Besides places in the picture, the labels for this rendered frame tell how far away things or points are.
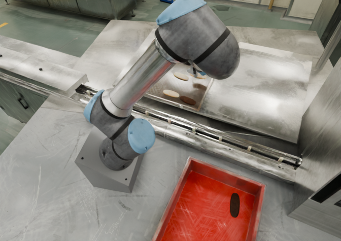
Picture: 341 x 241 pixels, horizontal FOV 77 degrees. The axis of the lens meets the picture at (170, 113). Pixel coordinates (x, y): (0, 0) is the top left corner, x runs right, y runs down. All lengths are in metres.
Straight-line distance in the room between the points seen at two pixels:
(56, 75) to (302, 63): 1.48
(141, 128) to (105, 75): 0.87
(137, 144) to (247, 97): 0.71
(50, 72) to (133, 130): 0.97
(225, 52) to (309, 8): 3.83
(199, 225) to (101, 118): 0.56
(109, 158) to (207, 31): 0.58
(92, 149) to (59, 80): 0.69
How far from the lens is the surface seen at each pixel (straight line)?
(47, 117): 1.44
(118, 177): 0.92
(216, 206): 0.98
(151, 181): 1.02
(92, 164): 0.89
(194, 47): 0.53
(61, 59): 1.90
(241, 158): 1.05
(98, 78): 1.57
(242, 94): 1.24
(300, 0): 4.29
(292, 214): 1.02
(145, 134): 0.76
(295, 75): 1.40
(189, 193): 0.99
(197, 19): 0.53
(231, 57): 0.55
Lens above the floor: 1.74
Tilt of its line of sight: 49 degrees down
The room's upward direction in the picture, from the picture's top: 4 degrees counter-clockwise
